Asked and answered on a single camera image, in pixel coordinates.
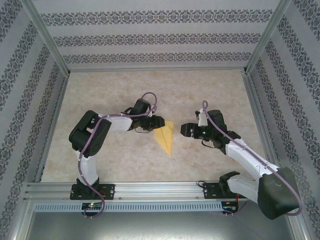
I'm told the aluminium upright frame post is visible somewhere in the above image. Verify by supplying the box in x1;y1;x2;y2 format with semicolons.
22;0;71;76
243;0;293;75

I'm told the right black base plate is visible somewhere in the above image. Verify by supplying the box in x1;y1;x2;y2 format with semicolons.
202;182;250;200

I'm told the yellow paper sheet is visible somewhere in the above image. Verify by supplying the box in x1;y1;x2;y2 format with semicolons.
153;119;175;157

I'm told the aluminium back rail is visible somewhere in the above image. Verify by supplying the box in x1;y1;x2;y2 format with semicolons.
68;66;247;74

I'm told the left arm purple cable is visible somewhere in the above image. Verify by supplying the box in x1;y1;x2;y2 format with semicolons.
77;91;159;220

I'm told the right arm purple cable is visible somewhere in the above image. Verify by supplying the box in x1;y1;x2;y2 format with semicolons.
201;99;303;218

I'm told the grey sheet metal panel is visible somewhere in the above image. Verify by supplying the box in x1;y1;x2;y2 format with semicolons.
24;211;296;240

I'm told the aluminium frame leg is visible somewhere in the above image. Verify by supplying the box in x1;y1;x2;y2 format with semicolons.
7;197;35;240
287;197;312;240

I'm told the aluminium table side rail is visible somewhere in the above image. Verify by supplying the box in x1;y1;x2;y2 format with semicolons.
33;72;72;183
241;71;286;181

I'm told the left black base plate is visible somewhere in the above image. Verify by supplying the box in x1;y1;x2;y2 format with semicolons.
70;183;116;201

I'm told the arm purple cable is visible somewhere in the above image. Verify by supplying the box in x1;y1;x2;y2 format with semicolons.
201;99;303;218
77;91;159;220

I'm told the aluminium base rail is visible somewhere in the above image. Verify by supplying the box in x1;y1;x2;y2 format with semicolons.
23;181;297;201

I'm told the grey slotted cable duct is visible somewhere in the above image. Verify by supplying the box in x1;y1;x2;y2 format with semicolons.
33;201;223;212

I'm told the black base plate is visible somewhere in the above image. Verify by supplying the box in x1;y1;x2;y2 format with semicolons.
202;182;250;200
70;183;116;201

